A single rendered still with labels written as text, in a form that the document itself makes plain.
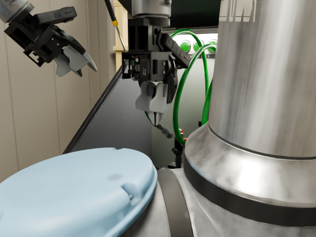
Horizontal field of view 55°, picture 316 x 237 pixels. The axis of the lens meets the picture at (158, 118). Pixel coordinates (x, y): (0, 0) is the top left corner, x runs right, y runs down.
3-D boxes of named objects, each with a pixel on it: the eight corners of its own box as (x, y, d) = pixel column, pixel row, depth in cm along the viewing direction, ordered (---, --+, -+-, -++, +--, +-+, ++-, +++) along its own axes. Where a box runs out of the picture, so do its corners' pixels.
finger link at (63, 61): (65, 88, 82) (43, 62, 76) (76, 72, 85) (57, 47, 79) (72, 88, 81) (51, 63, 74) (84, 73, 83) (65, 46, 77)
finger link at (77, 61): (86, 84, 75) (54, 61, 73) (98, 67, 78) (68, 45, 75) (90, 79, 72) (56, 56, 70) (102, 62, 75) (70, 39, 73)
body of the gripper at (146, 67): (121, 82, 59) (119, 18, 56) (147, 79, 66) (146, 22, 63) (153, 84, 55) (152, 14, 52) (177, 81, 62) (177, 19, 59)
